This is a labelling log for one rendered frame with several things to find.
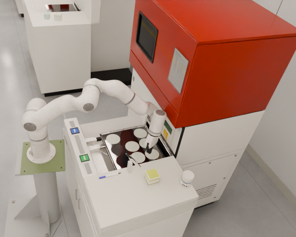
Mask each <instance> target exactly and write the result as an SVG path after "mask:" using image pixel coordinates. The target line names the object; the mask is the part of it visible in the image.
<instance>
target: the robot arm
mask: <svg viewBox="0 0 296 237"><path fill-rule="evenodd" d="M100 93H105V94H107V95H109V96H111V97H115V98H117V99H118V100H120V101H121V102H122V103H123V104H125V105H126V106H127V107H129V108H130V109H131V110H132V111H134V112H135V113H137V114H138V115H144V114H145V113H146V114H148V115H149V116H150V119H151V122H150V126H149V130H148V133H149V134H148V135H147V138H146V141H145V144H144V146H146V145H147V146H146V150H147V151H146V152H147V153H148V154H150V153H151V152H152V149H153V147H154V145H155V144H156V143H157V142H158V138H159V135H160V134H161V132H162V129H163V126H164V122H165V119H166V115H167V114H166V112H165V111H163V110H159V109H158V108H157V107H156V106H155V105H154V104H153V103H151V102H145V101H143V100H142V99H141V98H140V97H139V96H138V95H137V94H135V93H134V92H133V91H132V90H131V89H130V88H129V87H128V86H126V85H125V84H124V83H123V82H121V81H119V80H107V81H103V80H99V79H96V78H92V79H89V80H87V81H86V82H85V84H84V86H83V90H82V94H81V95H80V96H79V97H74V96H72V95H64V96H61V97H58V98H56V99H54V100H52V101H51V102H49V103H48V104H46V102H45V101H44V100H43V99H40V98H33V99H31V100H30V101H29V103H28V104H27V107H26V109H25V112H24V114H23V117H22V121H21V123H22V126H23V128H24V129H25V130H27V131H28V137H29V141H30V148H29V149H28V150H27V158H28V159H29V160H30V161H31V162H32V163H35V164H43V163H46V162H49V161H50V160H52V159H53V158H54V156H55V153H56V150H55V147H54V145H52V144H51V143H49V138H48V132H47V125H48V123H50V122H51V121H52V120H53V119H55V118H56V117H58V116H60V115H62V114H64V113H67V112H70V111H80V112H83V113H88V112H92V111H93V110H95V109H96V107H97V105H98V101H99V95H100Z"/></svg>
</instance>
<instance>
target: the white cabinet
mask: <svg viewBox="0 0 296 237"><path fill-rule="evenodd" d="M63 136H64V145H65V162H66V175H67V186H68V190H69V193H70V198H71V201H72V204H73V208H74V211H75V215H76V218H77V221H78V226H79V229H80V233H81V236H82V237H98V235H97V232H96V229H95V226H94V223H93V219H92V216H91V213H90V210H89V207H88V204H87V201H86V198H85V194H84V192H83V189H82V186H81V183H80V180H79V177H78V173H77V171H76V167H75V164H74V161H73V158H72V155H71V152H70V149H69V146H68V142H67V139H66V136H65V133H64V131H63ZM192 212H193V210H191V211H188V212H185V213H182V214H179V215H176V216H173V217H170V218H168V219H165V220H162V221H158V222H155V223H153V224H150V225H147V226H144V227H141V228H139V229H135V230H132V231H129V232H127V233H124V234H121V235H118V236H115V237H182V236H183V233H184V231H185V229H186V226H187V224H188V222H189V219H190V217H191V215H192Z"/></svg>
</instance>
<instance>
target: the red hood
mask: <svg viewBox="0 0 296 237"><path fill-rule="evenodd" d="M295 51H296V27H295V26H293V25H292V24H290V23H288V22H287V21H285V20H283V19H282V18H280V17H279V16H277V15H275V14H274V13H272V12H271V11H269V10H267V9H266V8H264V7H262V6H261V5H259V4H257V3H256V2H254V1H253V0H135V8H134V16H133V25H132V38H131V47H130V56H129V62H130V64H131V65H132V67H133V68H134V69H135V71H136V72H137V74H138V75H139V77H140V78H141V80H142V81H143V82H144V84H145V85H146V87H147V88H148V90H149V91H150V93H151V94H152V96H153V97H154V98H155V100H156V101H157V103H158V104H159V106H160V107H161V109H162V110H163V111H165V112H166V114H167V115H166V116H167V118H168V119H169V120H170V122H171V123H172V125H173V126H174V127H175V129H176V128H181V127H186V126H191V125H196V124H200V123H205V122H209V121H214V120H218V119H224V118H228V117H233V116H238V115H242V114H247V113H251V112H256V111H261V110H265V109H266V107H267V105H268V103H269V101H270V99H271V97H272V95H273V93H274V91H275V89H276V87H277V85H278V84H279V82H280V80H281V78H282V76H283V74H284V72H285V70H286V68H287V66H288V64H289V62H290V60H291V58H292V57H293V55H294V53H295Z"/></svg>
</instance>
